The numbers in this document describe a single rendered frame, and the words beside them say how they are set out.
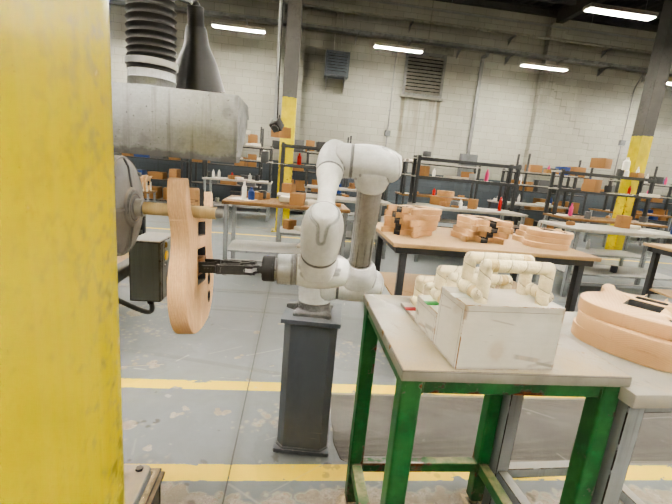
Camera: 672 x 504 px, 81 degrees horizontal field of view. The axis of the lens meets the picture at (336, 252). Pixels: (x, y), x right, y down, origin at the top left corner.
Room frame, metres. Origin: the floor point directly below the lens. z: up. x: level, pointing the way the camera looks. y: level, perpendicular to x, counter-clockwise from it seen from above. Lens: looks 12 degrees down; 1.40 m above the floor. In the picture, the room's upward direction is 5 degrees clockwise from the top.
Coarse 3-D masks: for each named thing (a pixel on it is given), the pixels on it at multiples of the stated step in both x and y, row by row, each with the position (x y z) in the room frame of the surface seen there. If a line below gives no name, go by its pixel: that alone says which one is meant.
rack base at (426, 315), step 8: (424, 296) 1.19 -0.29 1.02; (416, 304) 1.20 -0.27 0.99; (424, 304) 1.14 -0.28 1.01; (416, 312) 1.19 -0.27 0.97; (424, 312) 1.13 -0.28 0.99; (432, 312) 1.07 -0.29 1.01; (416, 320) 1.18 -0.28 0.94; (424, 320) 1.12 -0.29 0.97; (432, 320) 1.07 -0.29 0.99; (424, 328) 1.11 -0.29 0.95; (432, 328) 1.06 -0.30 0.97; (432, 336) 1.05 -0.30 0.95
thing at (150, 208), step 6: (144, 204) 0.99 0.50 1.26; (150, 204) 0.99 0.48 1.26; (156, 204) 1.00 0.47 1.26; (162, 204) 1.00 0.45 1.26; (144, 210) 0.99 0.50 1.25; (150, 210) 0.99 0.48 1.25; (156, 210) 0.99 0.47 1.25; (162, 210) 0.99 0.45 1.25; (192, 210) 1.00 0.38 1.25; (198, 210) 1.00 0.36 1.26; (204, 210) 1.01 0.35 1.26; (210, 210) 1.01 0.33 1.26; (198, 216) 1.01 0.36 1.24; (204, 216) 1.01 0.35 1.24; (210, 216) 1.01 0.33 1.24
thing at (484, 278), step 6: (480, 270) 0.93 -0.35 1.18; (486, 270) 0.92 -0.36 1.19; (480, 276) 0.92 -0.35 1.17; (486, 276) 0.92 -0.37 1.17; (480, 282) 0.92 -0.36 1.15; (486, 282) 0.92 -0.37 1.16; (480, 288) 0.92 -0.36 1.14; (486, 288) 0.92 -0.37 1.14; (486, 294) 0.92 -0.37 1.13; (474, 300) 0.93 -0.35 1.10; (480, 300) 0.92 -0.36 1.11; (486, 300) 0.92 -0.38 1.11
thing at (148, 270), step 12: (144, 240) 1.19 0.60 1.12; (156, 240) 1.21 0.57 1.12; (168, 240) 1.26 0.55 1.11; (132, 252) 1.18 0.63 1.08; (144, 252) 1.18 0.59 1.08; (156, 252) 1.19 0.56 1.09; (168, 252) 1.26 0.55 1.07; (132, 264) 1.18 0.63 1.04; (144, 264) 1.18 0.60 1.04; (156, 264) 1.19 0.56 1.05; (168, 264) 1.26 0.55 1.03; (132, 276) 1.18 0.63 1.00; (144, 276) 1.18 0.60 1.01; (156, 276) 1.19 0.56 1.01; (132, 288) 1.18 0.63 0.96; (144, 288) 1.18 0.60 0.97; (156, 288) 1.19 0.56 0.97; (120, 300) 1.18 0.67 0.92; (132, 300) 1.18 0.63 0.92; (144, 300) 1.18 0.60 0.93; (156, 300) 1.19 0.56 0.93; (144, 312) 1.21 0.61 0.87
